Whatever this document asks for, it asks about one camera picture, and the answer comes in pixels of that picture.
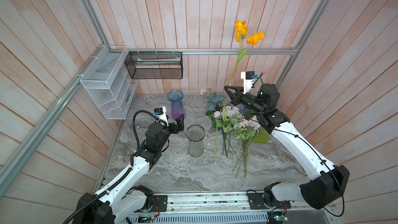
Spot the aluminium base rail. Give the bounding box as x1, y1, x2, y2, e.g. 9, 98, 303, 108
124, 191, 342, 224

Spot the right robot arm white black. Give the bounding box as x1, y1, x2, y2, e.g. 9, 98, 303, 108
224, 84, 350, 209

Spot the blue purple glass vase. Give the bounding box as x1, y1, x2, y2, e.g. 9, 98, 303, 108
167, 90, 186, 120

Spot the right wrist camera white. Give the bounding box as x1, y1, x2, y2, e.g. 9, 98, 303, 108
240, 71, 258, 94

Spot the pink lilac mixed bouquet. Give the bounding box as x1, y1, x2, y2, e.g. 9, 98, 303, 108
212, 105, 243, 157

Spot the clear grey glass vase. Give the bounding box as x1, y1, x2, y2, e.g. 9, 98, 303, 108
186, 124, 206, 157

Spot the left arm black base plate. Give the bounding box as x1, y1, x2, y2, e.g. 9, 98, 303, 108
146, 195, 168, 213

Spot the blue hydrangea stem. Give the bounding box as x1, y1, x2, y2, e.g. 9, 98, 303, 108
239, 104, 248, 115

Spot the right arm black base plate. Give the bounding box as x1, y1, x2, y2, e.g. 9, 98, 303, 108
247, 190, 291, 209

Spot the white flower stem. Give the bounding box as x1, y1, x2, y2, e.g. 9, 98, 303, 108
200, 88, 211, 95

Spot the white wire shelf rack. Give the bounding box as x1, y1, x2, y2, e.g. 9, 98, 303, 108
80, 45, 137, 120

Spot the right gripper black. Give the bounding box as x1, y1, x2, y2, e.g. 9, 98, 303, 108
225, 85, 265, 117

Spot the left aluminium frame bar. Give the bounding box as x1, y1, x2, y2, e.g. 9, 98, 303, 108
1, 44, 105, 198

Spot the black mesh wall basket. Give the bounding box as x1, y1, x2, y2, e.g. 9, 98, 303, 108
124, 51, 183, 79

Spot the horizontal aluminium frame bar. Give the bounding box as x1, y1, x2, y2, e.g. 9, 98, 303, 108
112, 46, 298, 56

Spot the teal blue rose bunch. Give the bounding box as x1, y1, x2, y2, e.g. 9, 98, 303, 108
206, 93, 226, 116

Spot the electronics board with leds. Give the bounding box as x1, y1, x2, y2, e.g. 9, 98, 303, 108
267, 211, 289, 224

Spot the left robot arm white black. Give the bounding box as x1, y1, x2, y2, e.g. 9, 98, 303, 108
65, 113, 184, 224

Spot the yellow orange flower stem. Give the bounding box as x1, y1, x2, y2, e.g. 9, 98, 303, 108
229, 20, 265, 86

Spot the pink hydrangea bouquet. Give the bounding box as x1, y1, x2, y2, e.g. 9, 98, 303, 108
234, 119, 271, 177

